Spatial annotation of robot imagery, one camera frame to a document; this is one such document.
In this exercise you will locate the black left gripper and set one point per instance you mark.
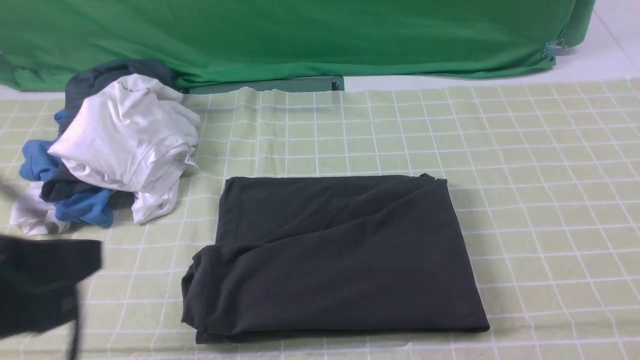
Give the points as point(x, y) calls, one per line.
point(40, 281)

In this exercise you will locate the dark gray long-sleeve top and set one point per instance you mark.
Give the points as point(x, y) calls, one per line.
point(307, 256)

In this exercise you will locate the dark slate crumpled garment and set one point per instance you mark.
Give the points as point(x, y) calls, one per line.
point(115, 75)

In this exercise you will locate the blue crumpled garment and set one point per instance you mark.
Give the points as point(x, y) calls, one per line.
point(36, 217)

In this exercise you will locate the white crumpled garment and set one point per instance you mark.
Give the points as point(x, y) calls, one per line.
point(133, 137)

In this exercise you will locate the green backdrop cloth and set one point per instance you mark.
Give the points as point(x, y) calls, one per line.
point(45, 42)

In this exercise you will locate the light green checkered tablecloth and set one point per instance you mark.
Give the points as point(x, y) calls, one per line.
point(544, 179)

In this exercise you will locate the blue binder clip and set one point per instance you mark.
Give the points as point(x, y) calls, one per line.
point(554, 48)

